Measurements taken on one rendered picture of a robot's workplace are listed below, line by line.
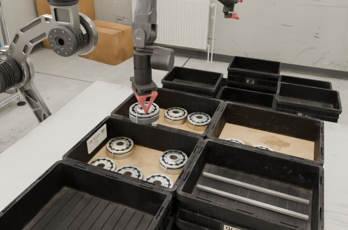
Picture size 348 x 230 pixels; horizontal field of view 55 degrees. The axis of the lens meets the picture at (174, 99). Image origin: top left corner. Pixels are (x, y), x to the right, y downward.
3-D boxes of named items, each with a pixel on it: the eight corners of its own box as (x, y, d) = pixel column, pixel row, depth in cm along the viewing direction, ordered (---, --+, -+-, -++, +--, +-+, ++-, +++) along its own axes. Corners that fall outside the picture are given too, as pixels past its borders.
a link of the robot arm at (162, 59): (145, 28, 109) (134, 28, 101) (179, 32, 105) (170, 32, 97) (142, 65, 111) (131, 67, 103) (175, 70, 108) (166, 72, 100)
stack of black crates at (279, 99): (265, 155, 239) (275, 100, 217) (269, 133, 264) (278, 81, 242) (325, 168, 227) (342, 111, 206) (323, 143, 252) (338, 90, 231)
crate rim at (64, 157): (60, 164, 109) (59, 158, 108) (109, 119, 134) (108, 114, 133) (174, 199, 97) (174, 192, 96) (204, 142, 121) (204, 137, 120)
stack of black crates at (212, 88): (160, 132, 261) (160, 80, 239) (173, 114, 286) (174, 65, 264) (209, 143, 250) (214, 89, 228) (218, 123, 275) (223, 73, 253)
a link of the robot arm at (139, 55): (137, 44, 107) (129, 50, 103) (157, 46, 105) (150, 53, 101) (138, 64, 111) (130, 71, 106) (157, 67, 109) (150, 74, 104)
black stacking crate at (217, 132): (203, 163, 126) (205, 138, 121) (223, 124, 150) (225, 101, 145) (315, 192, 114) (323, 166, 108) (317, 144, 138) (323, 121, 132)
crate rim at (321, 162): (204, 142, 121) (205, 137, 120) (225, 105, 146) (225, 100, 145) (322, 171, 109) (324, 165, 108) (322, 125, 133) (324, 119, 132)
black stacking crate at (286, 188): (174, 222, 101) (175, 194, 96) (203, 163, 126) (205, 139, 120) (313, 268, 89) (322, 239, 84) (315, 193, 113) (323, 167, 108)
